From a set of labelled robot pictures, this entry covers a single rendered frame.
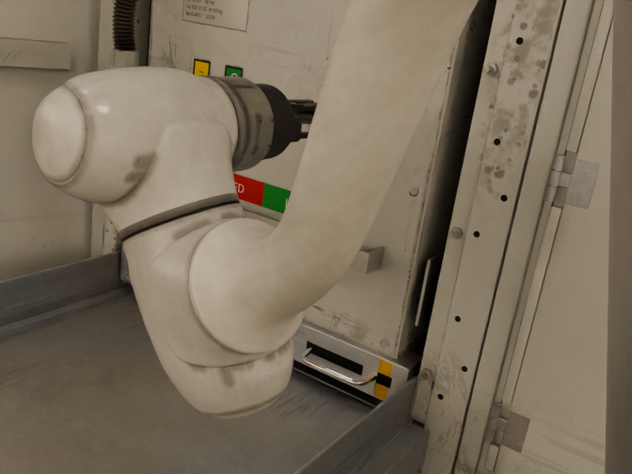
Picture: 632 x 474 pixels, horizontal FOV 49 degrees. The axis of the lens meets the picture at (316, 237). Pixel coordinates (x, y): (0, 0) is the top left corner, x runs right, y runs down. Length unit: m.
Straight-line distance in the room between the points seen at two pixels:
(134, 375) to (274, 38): 0.49
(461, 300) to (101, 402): 0.46
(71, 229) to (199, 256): 0.76
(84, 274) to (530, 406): 0.71
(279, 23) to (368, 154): 0.59
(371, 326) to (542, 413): 0.24
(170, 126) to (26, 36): 0.65
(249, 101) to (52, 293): 0.60
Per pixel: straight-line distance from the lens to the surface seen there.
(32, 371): 0.99
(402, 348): 0.93
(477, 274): 0.84
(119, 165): 0.51
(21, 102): 1.17
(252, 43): 0.97
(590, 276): 0.78
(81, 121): 0.51
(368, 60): 0.35
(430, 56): 0.35
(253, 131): 0.62
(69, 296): 1.16
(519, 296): 0.83
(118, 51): 1.02
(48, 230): 1.24
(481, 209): 0.82
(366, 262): 0.85
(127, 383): 0.96
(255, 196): 0.98
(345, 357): 0.95
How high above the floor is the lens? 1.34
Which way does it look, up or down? 18 degrees down
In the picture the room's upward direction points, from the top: 8 degrees clockwise
